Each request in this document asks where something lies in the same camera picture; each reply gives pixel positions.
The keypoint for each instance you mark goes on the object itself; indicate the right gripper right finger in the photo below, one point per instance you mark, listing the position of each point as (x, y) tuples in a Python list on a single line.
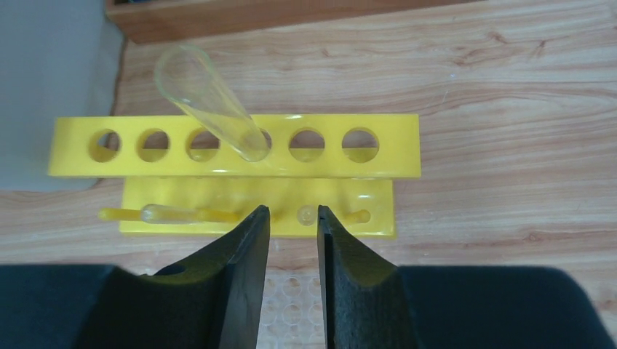
[(369, 302)]

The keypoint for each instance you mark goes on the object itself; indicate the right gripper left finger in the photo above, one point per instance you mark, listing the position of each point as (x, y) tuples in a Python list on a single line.
[(209, 299)]

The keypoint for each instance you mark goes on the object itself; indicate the clear glass test tube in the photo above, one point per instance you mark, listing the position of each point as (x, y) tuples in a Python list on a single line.
[(161, 214)]

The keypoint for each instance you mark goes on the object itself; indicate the clear plastic tube rack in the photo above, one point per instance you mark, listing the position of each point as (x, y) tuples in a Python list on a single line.
[(291, 314)]

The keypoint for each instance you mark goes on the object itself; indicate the yellow test tube rack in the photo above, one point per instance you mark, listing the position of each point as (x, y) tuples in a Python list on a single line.
[(347, 162)]

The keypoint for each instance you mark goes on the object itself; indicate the beige plastic bin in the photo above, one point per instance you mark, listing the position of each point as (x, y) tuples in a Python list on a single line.
[(58, 58)]

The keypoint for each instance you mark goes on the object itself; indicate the wooden compartment tray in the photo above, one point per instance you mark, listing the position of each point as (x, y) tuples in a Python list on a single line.
[(157, 22)]

